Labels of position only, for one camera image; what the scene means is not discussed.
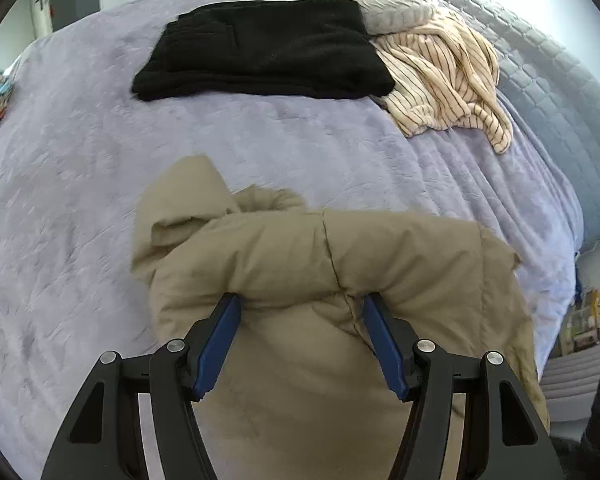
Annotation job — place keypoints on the white knitted round cushion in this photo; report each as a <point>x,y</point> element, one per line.
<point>380,0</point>

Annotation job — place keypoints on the grey ribbed floor mat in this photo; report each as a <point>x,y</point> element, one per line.
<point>572,385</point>

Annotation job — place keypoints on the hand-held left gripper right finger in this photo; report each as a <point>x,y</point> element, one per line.
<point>385,345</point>

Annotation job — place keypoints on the lavender plush blanket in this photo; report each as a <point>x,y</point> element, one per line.
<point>105,185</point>

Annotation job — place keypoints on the cream striped garment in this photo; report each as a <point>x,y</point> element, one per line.
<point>445,75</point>

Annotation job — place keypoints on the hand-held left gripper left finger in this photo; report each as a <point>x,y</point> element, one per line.
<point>215,345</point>

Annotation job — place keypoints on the black fleece garment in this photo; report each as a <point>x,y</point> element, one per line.
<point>265,50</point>

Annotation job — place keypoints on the khaki puffer jacket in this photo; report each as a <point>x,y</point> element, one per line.
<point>305,260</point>

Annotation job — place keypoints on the colourful boxes on floor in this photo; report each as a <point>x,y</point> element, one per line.
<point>586,322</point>

